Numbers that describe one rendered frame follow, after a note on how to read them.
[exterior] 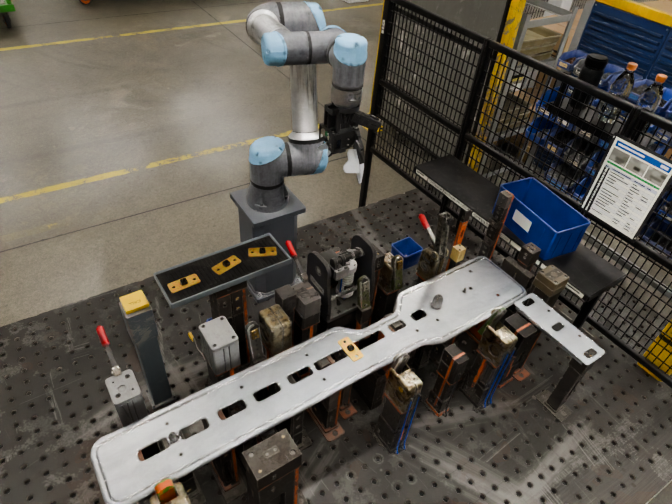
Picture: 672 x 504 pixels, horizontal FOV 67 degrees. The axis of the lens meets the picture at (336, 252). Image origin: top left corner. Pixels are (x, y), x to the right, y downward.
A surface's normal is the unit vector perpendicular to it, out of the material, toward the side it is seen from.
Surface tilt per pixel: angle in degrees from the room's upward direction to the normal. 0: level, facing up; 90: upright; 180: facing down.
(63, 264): 0
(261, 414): 0
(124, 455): 0
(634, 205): 90
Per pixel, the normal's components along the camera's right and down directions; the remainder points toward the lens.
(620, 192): -0.83, 0.33
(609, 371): 0.07, -0.74
